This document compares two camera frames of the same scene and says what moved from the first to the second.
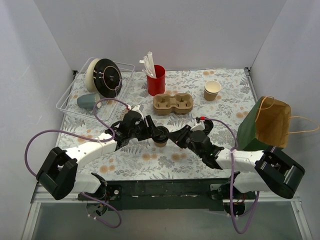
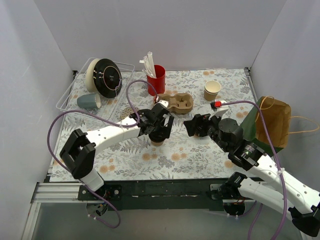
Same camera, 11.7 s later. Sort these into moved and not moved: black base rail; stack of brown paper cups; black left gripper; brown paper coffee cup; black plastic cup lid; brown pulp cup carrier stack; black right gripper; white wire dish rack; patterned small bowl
Moved: black left gripper; black right gripper; brown paper coffee cup
Not moved: black base rail; brown pulp cup carrier stack; white wire dish rack; stack of brown paper cups; black plastic cup lid; patterned small bowl
